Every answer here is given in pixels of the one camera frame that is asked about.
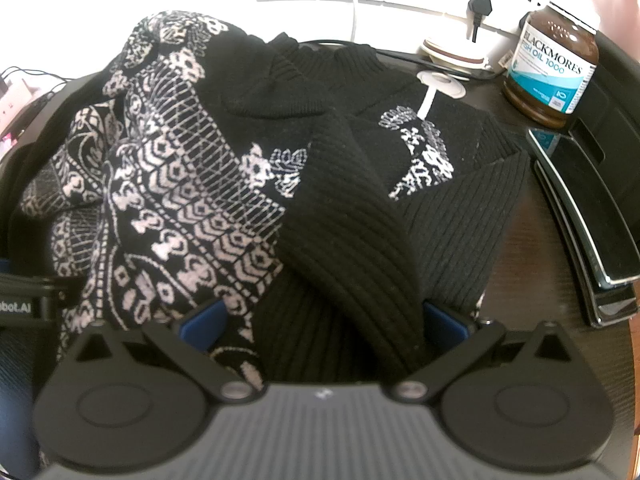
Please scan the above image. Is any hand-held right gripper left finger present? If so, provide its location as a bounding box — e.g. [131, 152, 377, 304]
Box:
[64, 300, 255, 403]

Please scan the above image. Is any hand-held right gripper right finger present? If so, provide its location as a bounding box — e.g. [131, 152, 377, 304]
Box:
[392, 301, 578, 403]

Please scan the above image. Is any black white patterned sweater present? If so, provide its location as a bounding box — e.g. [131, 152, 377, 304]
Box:
[20, 9, 532, 396]

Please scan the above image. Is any brown supplement bottle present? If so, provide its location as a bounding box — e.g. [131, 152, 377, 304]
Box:
[502, 2, 600, 128]

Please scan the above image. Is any cream tape roll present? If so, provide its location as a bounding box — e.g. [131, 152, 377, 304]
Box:
[419, 36, 493, 72]

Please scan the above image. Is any black case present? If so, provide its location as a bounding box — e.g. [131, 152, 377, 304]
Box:
[570, 35, 640, 171]

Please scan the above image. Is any black power plug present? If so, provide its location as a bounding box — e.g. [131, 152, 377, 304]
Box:
[466, 0, 495, 43]

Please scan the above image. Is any white cable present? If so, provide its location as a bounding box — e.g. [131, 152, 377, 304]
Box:
[346, 0, 361, 43]

